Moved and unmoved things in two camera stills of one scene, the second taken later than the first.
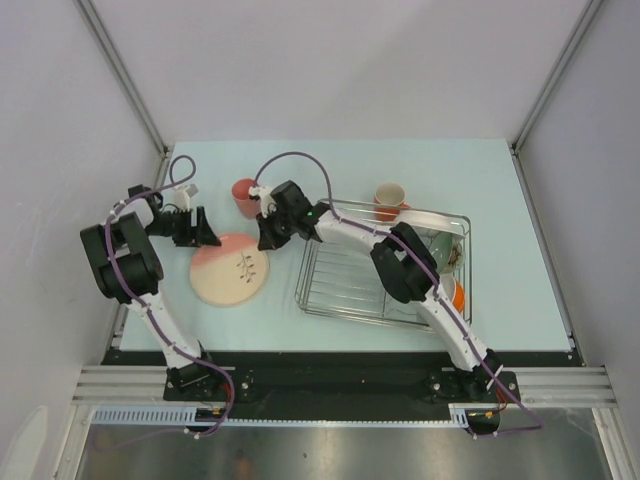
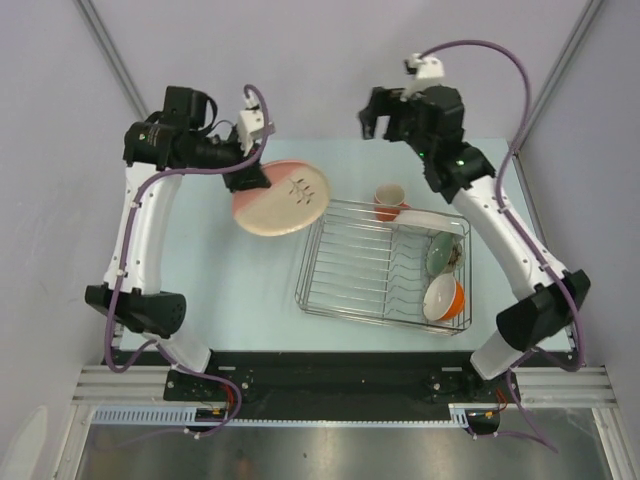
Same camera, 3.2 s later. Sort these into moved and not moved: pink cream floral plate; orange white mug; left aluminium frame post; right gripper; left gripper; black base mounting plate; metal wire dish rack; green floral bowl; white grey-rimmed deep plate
Moved: pink cream floral plate; right gripper; left gripper
Not moved: metal wire dish rack; white grey-rimmed deep plate; black base mounting plate; green floral bowl; orange white mug; left aluminium frame post
